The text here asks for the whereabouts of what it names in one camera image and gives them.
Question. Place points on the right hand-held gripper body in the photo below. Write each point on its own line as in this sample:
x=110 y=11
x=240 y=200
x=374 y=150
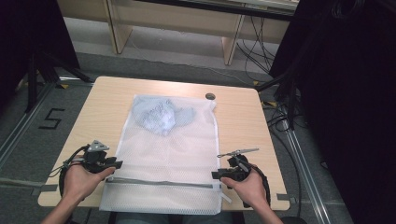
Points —
x=238 y=169

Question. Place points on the metal floor rail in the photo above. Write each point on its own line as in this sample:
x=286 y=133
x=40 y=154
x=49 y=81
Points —
x=21 y=124
x=306 y=174

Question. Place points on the black curtain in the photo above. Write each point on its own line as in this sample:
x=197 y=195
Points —
x=28 y=37
x=348 y=109

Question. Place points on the white mesh laundry bag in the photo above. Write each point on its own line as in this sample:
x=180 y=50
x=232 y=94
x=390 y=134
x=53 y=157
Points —
x=168 y=155

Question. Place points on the person's left hand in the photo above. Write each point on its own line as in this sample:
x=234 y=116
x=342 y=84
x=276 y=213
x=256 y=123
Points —
x=79 y=182

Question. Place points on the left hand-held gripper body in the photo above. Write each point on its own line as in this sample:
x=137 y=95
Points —
x=95 y=157

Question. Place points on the light blue garment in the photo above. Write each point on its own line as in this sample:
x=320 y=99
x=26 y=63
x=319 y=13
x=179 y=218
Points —
x=162 y=116

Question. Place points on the person's right hand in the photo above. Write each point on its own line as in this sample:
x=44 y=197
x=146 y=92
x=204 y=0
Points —
x=249 y=188

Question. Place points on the light wooden desk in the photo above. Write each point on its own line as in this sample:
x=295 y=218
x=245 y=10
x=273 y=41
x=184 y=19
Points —
x=174 y=18

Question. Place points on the black metal stand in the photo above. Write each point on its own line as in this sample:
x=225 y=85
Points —
x=46 y=71
x=288 y=96

